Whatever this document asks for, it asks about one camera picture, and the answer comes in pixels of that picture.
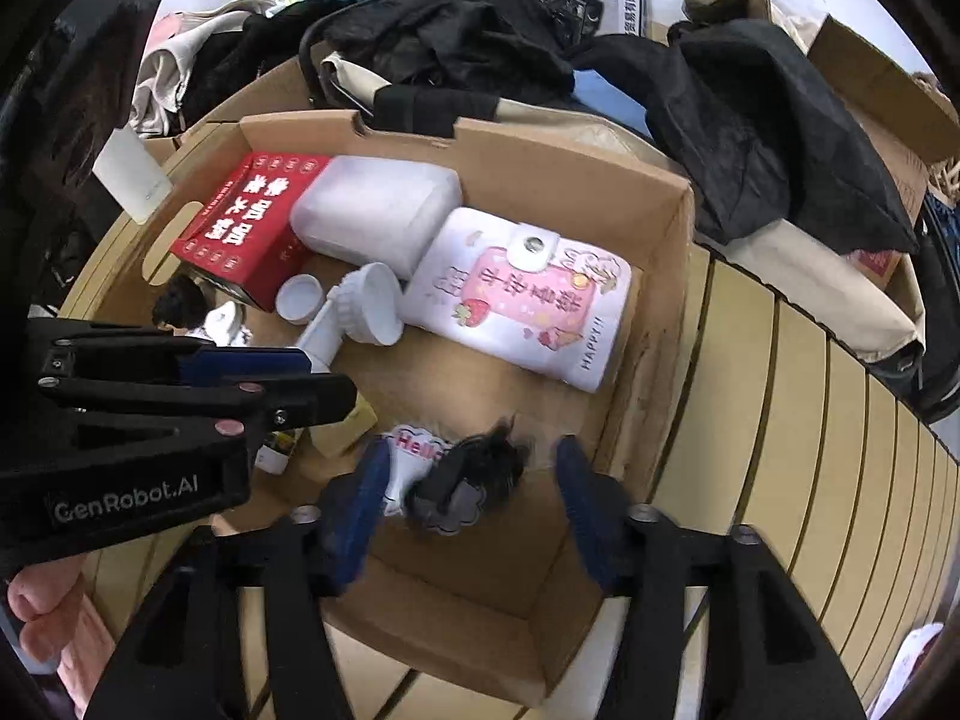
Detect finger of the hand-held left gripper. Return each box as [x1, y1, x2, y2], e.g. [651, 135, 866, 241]
[26, 317, 314, 385]
[0, 371, 359, 477]

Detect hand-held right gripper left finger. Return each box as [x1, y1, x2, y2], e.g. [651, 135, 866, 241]
[112, 431, 395, 720]

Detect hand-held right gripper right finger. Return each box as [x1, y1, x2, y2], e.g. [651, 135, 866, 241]
[553, 433, 867, 720]

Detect white figurine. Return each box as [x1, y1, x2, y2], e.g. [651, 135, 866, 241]
[196, 301, 252, 350]

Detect small white cap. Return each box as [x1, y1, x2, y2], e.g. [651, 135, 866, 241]
[274, 274, 325, 325]

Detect black haired figurine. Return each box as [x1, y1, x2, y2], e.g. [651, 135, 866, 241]
[152, 274, 215, 335]

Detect black hair clip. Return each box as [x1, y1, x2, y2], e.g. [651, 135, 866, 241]
[379, 414, 532, 539]

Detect cardboard tray box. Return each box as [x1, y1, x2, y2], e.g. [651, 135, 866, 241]
[82, 109, 698, 710]

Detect white foam block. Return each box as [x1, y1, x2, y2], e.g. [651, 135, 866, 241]
[289, 155, 464, 286]

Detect pink and white wallet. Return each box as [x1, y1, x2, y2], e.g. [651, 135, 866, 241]
[397, 206, 633, 395]

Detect person's left forearm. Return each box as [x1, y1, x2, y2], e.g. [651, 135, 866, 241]
[45, 600, 125, 720]

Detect person's left hand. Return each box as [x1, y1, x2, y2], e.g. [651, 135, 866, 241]
[6, 556, 95, 672]

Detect yellow block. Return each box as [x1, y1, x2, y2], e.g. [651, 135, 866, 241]
[307, 394, 378, 458]

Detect red printed box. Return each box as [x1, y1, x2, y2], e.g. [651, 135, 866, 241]
[169, 152, 335, 314]

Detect beige clothes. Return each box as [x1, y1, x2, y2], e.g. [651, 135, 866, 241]
[129, 0, 278, 137]

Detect beige tote bag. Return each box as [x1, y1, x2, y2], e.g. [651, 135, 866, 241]
[694, 221, 927, 365]

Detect black clothes pile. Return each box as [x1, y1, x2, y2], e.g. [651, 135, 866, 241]
[300, 0, 578, 110]

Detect black jacket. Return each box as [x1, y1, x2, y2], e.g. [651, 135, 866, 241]
[570, 19, 920, 256]

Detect brown cardboard box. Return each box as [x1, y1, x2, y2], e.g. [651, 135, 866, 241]
[806, 15, 960, 293]

